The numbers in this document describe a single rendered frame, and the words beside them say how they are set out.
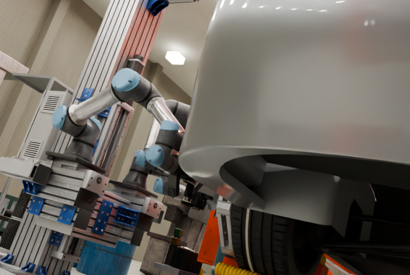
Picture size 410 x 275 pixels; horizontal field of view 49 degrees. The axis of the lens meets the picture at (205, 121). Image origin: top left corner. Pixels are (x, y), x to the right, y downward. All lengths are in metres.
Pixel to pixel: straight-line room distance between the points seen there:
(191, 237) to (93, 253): 4.58
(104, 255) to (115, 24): 3.71
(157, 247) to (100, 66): 7.54
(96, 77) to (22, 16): 9.89
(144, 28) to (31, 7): 9.94
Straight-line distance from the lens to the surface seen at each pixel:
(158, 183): 2.24
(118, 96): 2.12
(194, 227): 10.39
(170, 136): 1.81
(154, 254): 10.06
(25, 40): 12.62
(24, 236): 2.72
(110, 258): 6.05
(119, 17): 2.95
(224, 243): 1.96
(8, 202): 8.64
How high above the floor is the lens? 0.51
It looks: 17 degrees up
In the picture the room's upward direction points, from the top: 17 degrees clockwise
